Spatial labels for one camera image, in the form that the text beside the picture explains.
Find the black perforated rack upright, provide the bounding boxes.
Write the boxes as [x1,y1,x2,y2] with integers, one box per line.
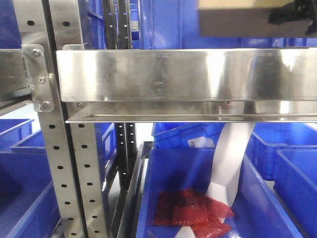
[103,0,137,190]

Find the brown cardboard box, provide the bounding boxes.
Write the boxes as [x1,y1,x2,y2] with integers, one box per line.
[197,0,317,38]

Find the stainless steel shelf tray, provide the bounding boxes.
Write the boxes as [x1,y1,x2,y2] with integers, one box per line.
[57,48,317,123]

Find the blue plastic bin right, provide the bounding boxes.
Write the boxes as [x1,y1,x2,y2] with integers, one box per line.
[246,122,317,238]

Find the blue plastic bin left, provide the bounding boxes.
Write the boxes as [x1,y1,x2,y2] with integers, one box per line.
[0,119,60,238]

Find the blue plastic bin with packets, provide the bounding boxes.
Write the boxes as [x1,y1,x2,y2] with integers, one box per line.
[136,148,302,238]

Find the white paper strip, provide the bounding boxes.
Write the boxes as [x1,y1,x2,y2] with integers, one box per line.
[173,122,256,238]

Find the perforated steel shelf upright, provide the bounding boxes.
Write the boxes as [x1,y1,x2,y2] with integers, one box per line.
[13,0,111,238]

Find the blue plastic bin rear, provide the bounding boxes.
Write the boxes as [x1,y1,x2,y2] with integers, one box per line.
[152,122,224,149]

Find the red plastic packets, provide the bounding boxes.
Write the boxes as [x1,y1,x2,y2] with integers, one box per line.
[154,187,235,238]

